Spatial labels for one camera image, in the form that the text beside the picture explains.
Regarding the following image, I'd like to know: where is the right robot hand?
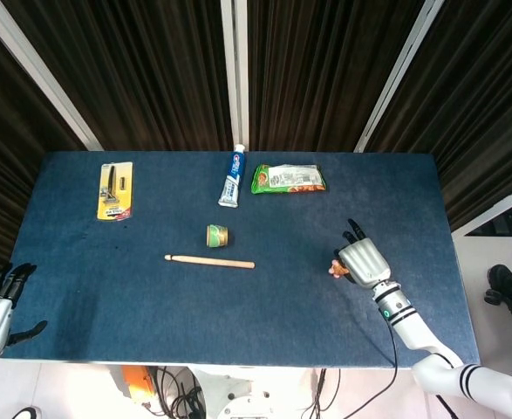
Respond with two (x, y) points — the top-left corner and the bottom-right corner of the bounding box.
(333, 218), (392, 290)

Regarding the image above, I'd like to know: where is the orange toy turtle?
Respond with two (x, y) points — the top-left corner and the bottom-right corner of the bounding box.
(330, 259), (351, 280)

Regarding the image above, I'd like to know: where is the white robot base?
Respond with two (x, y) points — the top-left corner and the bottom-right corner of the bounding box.
(185, 366), (317, 419)

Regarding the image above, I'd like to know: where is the green snack packet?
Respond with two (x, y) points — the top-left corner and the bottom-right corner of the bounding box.
(249, 163), (330, 196)

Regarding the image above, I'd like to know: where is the small green-labelled jar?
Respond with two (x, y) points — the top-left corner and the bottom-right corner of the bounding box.
(205, 223), (231, 248)

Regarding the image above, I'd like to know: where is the wooden drumstick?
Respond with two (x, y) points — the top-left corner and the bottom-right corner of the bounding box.
(164, 254), (256, 271)

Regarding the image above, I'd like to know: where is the blue white toothpaste tube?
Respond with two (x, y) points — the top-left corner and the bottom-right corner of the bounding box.
(217, 144), (246, 209)

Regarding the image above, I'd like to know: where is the orange device under table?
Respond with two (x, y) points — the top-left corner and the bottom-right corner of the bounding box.
(119, 365), (157, 402)

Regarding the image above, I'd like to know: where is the razor in yellow blister pack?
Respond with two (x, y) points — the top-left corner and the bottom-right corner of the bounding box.
(96, 161), (134, 223)

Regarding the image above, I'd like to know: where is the dark brown curtain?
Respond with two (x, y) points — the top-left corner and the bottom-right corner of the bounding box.
(0, 0), (512, 265)

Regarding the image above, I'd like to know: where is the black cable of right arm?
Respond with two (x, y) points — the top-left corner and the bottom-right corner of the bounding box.
(338, 312), (461, 419)

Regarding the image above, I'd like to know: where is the white window frame bar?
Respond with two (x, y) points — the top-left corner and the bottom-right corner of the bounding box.
(219, 0), (250, 152)
(0, 0), (105, 152)
(353, 0), (447, 154)

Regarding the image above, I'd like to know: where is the black cable bundle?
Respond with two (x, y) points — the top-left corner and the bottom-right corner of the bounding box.
(144, 366), (208, 419)

